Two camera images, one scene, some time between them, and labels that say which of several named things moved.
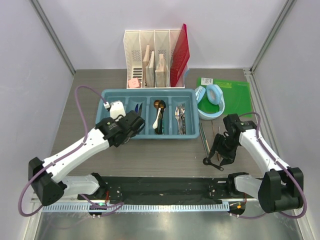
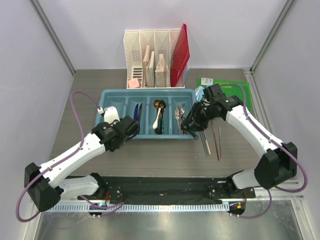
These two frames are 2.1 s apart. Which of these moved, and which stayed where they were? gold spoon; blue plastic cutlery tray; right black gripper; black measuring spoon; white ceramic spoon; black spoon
Moved: right black gripper; black measuring spoon
Stayed: gold spoon; black spoon; blue plastic cutlery tray; white ceramic spoon
